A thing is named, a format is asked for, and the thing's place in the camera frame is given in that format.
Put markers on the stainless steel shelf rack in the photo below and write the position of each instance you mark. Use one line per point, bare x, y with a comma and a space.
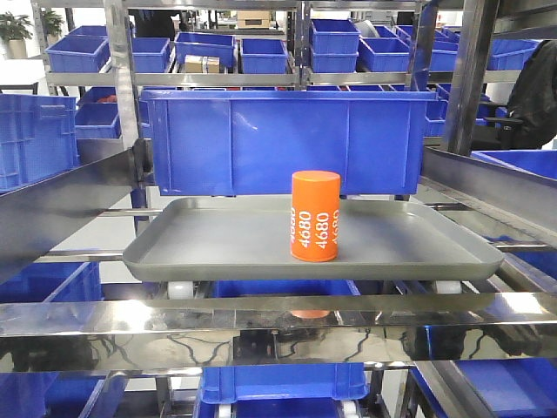
420, 284

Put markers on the orange cylindrical capacitor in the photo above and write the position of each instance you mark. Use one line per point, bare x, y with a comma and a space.
315, 209

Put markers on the blue bin upper right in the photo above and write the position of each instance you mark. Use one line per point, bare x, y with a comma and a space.
383, 54

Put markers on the large blue plastic bin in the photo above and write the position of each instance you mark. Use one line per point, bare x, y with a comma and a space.
227, 143

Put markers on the grey metal tray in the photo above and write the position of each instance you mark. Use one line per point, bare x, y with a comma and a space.
263, 238

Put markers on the cardboard box on shelf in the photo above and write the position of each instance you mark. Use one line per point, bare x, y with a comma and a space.
201, 64

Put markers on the potted green plant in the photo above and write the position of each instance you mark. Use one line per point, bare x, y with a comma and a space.
15, 31

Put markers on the person in black jacket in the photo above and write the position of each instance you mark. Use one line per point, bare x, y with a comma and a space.
533, 101

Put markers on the blue bin upper centre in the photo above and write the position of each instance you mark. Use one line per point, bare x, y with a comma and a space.
263, 56

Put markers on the blue bin lower centre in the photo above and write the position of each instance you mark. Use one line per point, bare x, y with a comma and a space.
290, 390

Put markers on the blue crate far left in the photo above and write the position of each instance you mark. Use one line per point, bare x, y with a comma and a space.
38, 138

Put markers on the blue bin upper left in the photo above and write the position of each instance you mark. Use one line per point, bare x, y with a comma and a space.
79, 54

